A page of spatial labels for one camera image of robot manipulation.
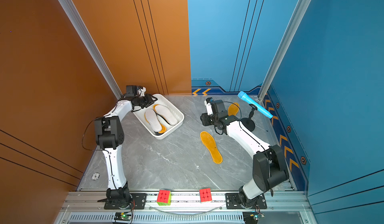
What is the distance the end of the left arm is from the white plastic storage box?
0.07ft

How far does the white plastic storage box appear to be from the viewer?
94 cm

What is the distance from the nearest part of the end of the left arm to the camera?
0.84 meters
